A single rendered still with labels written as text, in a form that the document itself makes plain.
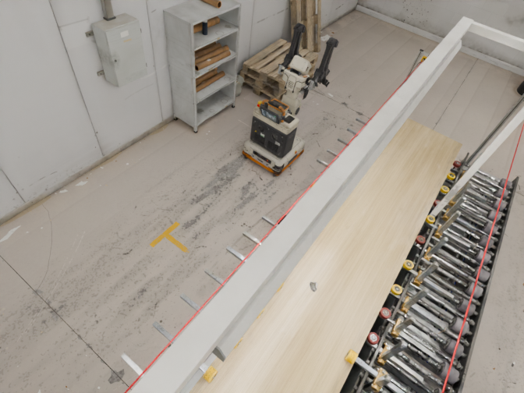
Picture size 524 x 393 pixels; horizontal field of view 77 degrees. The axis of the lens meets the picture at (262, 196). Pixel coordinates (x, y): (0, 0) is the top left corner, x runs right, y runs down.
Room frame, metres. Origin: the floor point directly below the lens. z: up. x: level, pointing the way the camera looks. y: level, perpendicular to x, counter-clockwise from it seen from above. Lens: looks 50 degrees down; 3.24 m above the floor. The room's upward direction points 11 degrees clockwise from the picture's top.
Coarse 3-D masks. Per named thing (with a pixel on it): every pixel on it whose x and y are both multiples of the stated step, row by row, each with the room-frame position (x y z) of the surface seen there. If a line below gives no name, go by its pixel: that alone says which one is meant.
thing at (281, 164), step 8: (296, 136) 3.63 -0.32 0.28; (248, 144) 3.29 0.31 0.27; (256, 144) 3.31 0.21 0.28; (296, 144) 3.47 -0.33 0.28; (304, 144) 3.55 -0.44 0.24; (248, 152) 3.26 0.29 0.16; (264, 152) 3.19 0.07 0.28; (296, 152) 3.36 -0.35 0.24; (256, 160) 3.19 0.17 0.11; (280, 160) 3.10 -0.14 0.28; (288, 160) 3.19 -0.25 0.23; (264, 168) 3.12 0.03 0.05; (272, 168) 3.07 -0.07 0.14; (280, 168) 3.04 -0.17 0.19
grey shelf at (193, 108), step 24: (192, 0) 4.22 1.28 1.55; (168, 24) 3.79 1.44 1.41; (192, 24) 3.63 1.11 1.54; (216, 24) 4.36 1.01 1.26; (168, 48) 3.81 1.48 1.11; (192, 48) 3.62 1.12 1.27; (192, 72) 3.63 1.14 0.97; (192, 96) 3.76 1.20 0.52; (216, 96) 4.41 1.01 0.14; (192, 120) 3.65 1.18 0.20
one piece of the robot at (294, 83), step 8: (288, 72) 3.58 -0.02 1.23; (288, 80) 3.56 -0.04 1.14; (296, 80) 3.51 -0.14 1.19; (304, 80) 3.51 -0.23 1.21; (288, 88) 3.53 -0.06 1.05; (296, 88) 3.51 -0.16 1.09; (288, 96) 3.58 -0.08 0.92; (296, 96) 3.58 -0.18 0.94; (288, 104) 3.57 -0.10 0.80; (296, 104) 3.53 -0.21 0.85; (296, 112) 3.57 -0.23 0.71
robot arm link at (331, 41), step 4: (328, 40) 3.72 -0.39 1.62; (332, 40) 3.73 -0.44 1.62; (336, 40) 3.73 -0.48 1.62; (328, 44) 3.67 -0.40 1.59; (332, 44) 3.66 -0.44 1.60; (328, 48) 3.66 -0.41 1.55; (324, 52) 3.67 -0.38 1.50; (328, 52) 3.66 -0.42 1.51; (324, 56) 3.65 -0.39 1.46; (324, 60) 3.64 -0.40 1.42; (320, 64) 3.64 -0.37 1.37; (324, 64) 3.64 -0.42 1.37; (320, 68) 3.63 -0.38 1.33; (316, 72) 3.64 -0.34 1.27; (320, 72) 3.62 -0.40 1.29; (324, 72) 3.64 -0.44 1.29; (320, 76) 3.59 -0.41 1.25
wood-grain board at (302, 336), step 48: (432, 144) 3.20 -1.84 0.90; (384, 192) 2.29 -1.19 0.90; (432, 192) 2.42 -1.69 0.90; (336, 240) 1.61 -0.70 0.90; (384, 240) 1.71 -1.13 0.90; (288, 288) 1.10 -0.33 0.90; (336, 288) 1.17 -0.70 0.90; (384, 288) 1.25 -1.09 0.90; (288, 336) 0.74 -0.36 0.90; (336, 336) 0.81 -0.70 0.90; (240, 384) 0.40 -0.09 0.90; (288, 384) 0.45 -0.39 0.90; (336, 384) 0.50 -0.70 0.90
